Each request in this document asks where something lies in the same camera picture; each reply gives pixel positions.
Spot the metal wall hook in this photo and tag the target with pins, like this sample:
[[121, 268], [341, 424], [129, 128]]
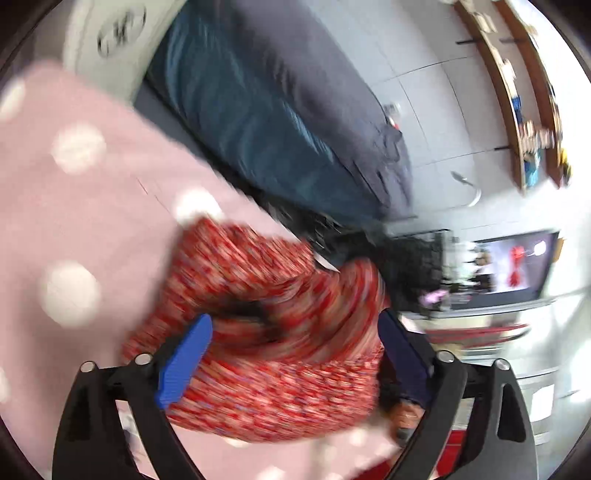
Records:
[[468, 184]]

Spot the long wooden wall shelf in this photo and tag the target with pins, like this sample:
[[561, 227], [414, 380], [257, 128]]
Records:
[[547, 78], [501, 78]]

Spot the red floral garment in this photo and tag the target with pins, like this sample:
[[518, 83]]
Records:
[[286, 383]]

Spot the pink polka dot blanket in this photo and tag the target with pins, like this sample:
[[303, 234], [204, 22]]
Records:
[[92, 207]]

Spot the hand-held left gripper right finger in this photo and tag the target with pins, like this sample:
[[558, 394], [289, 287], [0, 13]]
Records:
[[406, 355]]

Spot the black metal rack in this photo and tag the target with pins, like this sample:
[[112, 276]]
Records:
[[415, 263]]

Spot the white cabinet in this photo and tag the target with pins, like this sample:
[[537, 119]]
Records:
[[540, 332]]

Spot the television screen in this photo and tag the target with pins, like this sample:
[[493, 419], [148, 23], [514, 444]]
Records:
[[512, 267]]

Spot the teal cloth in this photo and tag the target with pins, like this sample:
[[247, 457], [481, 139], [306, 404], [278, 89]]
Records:
[[231, 120]]

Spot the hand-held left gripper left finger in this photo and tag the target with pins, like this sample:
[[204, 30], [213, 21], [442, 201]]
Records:
[[184, 355]]

